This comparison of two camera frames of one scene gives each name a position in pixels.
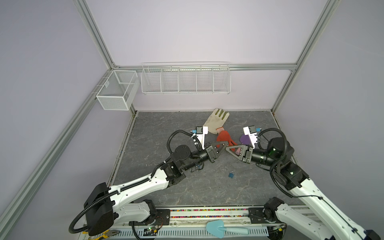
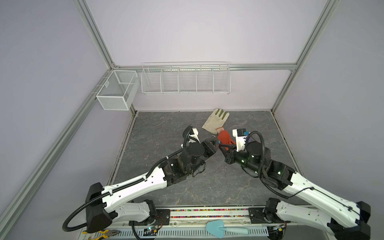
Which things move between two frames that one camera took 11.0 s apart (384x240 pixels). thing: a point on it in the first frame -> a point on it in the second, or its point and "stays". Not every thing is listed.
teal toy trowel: [216, 227] stays
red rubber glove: [224, 136] stays
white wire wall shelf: [186, 78] stays
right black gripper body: [248, 155] -> [231, 159]
